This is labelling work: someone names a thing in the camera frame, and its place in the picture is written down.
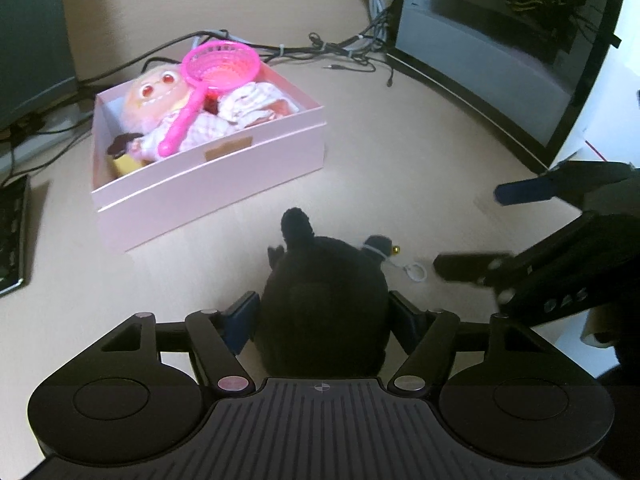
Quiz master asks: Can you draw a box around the white panel with red line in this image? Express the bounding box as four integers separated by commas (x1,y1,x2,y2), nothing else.
547,25,640,171

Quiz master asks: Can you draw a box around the black cable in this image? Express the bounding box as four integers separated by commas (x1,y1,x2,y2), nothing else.
260,7,398,87
75,30,281,86

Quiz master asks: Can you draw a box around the glass panel computer case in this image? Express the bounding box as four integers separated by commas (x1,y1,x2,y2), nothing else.
387,0,632,173

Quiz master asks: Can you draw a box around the pink cardboard box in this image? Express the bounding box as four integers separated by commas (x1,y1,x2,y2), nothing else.
90,57,328,255

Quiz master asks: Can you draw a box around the black plush toy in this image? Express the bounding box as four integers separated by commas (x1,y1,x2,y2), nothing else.
254,207,427,378

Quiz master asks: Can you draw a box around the yellow jar with black lid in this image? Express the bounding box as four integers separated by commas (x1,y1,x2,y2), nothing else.
105,132,151,179

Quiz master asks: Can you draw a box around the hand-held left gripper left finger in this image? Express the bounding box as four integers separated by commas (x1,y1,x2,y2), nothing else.
102,290,261,393

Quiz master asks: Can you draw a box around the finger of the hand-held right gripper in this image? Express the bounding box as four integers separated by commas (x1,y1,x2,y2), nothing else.
494,160,633,211
432,251,525,291

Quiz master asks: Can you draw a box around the doll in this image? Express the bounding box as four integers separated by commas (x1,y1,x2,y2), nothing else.
119,62,302,163

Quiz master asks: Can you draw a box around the black keyboard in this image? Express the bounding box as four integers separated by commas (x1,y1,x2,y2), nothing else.
0,175,32,296

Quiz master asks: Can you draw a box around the pink toy net scoop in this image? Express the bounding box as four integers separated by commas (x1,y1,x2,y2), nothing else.
158,41,262,157

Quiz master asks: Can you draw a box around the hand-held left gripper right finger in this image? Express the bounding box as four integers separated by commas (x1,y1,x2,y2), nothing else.
382,290,538,393

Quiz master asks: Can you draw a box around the dark computer monitor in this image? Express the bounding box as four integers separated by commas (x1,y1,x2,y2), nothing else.
0,0,81,131

